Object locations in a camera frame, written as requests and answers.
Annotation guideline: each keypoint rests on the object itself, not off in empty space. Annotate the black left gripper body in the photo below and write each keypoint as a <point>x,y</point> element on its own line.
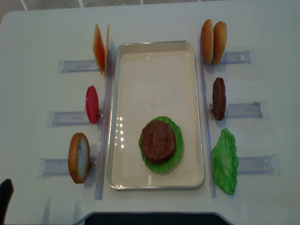
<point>6,191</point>

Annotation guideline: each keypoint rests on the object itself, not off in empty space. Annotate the orange cheese slice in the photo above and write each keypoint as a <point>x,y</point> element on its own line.
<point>107,50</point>
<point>99,49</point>

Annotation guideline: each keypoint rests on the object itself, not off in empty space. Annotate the black robot base front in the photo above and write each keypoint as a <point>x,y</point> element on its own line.
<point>151,218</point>

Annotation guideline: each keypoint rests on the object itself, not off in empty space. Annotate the clear tomato holder strip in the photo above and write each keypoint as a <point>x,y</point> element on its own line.
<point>57,119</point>

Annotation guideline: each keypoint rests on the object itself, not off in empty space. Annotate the red tomato slice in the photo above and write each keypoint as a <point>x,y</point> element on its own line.
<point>92,105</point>

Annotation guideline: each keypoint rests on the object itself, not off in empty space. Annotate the clear cheese holder strip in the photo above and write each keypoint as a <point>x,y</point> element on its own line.
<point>74,66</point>

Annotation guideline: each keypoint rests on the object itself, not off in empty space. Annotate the brown meat patty on tray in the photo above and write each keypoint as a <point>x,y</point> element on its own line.
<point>158,142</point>

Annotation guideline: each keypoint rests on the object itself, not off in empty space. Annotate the lettuce leaf on tray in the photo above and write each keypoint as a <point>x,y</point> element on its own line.
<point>170,164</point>

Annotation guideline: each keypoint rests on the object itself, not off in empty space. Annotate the upright green lettuce leaf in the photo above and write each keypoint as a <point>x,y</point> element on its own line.
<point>225,162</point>

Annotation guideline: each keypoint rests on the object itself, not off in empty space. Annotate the upright brown meat patty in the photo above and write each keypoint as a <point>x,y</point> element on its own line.
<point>219,99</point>

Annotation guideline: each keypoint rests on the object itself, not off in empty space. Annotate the clear lettuce holder strip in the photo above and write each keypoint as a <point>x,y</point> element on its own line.
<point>267,164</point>

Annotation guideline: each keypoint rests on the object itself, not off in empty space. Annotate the clear bun holder lower-left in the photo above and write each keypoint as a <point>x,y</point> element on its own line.
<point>53,167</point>

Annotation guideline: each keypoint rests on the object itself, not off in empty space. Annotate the bun slice lower left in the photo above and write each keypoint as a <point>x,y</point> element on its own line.
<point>79,158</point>

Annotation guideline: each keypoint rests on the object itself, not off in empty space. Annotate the white metal tray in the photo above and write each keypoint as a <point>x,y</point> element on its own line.
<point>154,81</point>

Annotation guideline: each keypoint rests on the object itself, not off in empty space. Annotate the bun half upper left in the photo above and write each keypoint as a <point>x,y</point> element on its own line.
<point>206,41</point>

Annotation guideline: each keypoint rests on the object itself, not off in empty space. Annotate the bun half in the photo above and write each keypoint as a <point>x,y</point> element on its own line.
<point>220,39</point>
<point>206,41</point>

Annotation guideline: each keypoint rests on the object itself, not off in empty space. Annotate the clear patty holder strip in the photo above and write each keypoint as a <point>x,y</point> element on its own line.
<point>246,110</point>

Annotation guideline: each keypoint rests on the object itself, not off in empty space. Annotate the bun half upper right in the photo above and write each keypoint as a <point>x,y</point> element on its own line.
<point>220,39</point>

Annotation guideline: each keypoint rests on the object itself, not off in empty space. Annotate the clear bun holder upper-right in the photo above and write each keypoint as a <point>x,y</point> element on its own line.
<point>238,57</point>

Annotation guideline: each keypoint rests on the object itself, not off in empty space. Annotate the long clear rail left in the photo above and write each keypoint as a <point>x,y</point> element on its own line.
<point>105,128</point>

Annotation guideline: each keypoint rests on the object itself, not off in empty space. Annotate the long clear rail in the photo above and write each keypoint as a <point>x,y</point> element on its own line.
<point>206,119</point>
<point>105,128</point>

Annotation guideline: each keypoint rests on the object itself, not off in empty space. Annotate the long clear rail right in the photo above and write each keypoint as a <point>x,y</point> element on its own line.
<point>206,119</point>

